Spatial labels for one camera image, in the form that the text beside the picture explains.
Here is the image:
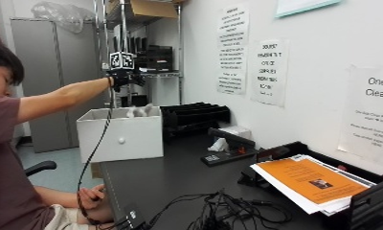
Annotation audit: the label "white marker cube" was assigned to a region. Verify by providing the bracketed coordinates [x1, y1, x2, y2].
[109, 51, 135, 71]

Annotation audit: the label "black trays on shelf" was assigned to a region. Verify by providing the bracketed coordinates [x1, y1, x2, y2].
[133, 43, 175, 74]

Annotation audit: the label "grey white soft toy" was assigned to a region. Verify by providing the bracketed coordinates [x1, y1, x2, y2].
[126, 103, 154, 118]

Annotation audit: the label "small black device box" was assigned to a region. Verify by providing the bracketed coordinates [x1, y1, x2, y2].
[113, 204, 151, 230]

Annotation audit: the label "black chair armrest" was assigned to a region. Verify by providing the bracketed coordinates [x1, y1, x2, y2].
[22, 160, 57, 177]

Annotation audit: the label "white box with round knob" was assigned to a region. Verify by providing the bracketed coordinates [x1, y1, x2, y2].
[76, 106, 164, 164]

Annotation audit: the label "black file sorter rack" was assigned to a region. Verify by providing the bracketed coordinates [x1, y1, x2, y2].
[159, 102, 232, 139]

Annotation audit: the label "grey metal cabinet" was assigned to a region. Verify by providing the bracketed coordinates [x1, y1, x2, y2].
[9, 17, 111, 154]

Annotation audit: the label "brown cardboard box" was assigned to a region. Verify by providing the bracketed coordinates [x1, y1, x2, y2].
[105, 0, 178, 26]

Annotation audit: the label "the person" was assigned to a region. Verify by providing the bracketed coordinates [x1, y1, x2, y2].
[0, 41, 115, 230]

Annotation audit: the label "clear plastic bag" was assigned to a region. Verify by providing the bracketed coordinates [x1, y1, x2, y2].
[29, 1, 95, 35]

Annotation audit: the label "small white paper piece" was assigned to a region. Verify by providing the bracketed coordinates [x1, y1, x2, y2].
[207, 137, 231, 153]

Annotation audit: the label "small white box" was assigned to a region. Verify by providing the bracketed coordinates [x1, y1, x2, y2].
[218, 126, 252, 141]

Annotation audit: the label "black desk stapler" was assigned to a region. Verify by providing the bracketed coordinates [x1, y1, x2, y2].
[199, 126, 257, 168]

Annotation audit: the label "stack of white papers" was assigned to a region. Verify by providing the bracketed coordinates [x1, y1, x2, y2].
[248, 153, 376, 218]

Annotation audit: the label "orange printed sheet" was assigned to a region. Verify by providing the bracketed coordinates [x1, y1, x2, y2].
[256, 157, 369, 205]

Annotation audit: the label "black paper tray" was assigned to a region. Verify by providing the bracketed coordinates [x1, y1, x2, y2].
[236, 141, 383, 230]

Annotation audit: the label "black glove cable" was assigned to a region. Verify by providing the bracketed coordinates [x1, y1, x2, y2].
[76, 76, 117, 226]

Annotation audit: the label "metal wire shelf rack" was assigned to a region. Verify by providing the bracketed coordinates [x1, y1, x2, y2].
[91, 0, 184, 108]

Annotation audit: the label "tall white wall notice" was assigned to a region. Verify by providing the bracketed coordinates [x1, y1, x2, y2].
[215, 3, 251, 96]

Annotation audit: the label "short white wall notice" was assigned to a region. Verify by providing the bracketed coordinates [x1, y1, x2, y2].
[248, 38, 289, 107]

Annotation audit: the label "bundle of black cables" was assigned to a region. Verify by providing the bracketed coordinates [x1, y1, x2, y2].
[145, 189, 293, 230]

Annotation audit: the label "teal edged wall sheet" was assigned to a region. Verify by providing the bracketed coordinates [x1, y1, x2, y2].
[273, 0, 344, 19]

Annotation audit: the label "large white wall notice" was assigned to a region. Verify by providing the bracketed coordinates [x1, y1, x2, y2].
[336, 64, 383, 170]

